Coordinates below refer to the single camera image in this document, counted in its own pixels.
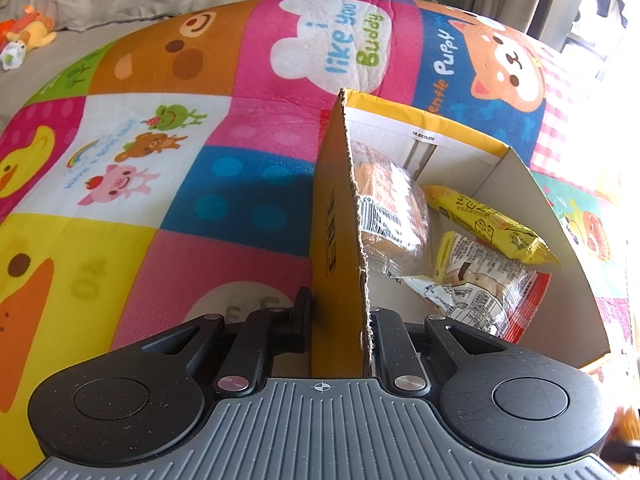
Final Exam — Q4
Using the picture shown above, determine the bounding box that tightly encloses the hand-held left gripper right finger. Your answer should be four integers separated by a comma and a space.
370, 307, 508, 395

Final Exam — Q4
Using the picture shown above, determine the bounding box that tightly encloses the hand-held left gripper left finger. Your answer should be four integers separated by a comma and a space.
111, 287, 319, 397

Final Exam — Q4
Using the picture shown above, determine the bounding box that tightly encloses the yellow cardboard shoe box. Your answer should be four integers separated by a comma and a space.
309, 87, 612, 378

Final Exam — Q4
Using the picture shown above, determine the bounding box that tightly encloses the red-edged snack packet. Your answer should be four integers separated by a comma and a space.
400, 231, 552, 345

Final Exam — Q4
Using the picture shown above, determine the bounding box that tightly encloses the clear bread packet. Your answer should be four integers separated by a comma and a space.
351, 142, 432, 273

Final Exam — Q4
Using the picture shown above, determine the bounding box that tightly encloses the yellow snack packet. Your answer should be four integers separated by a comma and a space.
421, 184, 562, 267

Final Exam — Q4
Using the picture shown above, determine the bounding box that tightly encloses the colourful cartoon play mat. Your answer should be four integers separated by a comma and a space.
0, 0, 640, 480

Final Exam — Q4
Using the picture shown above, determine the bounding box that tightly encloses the orange plush toy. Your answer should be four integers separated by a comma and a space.
0, 5, 58, 52

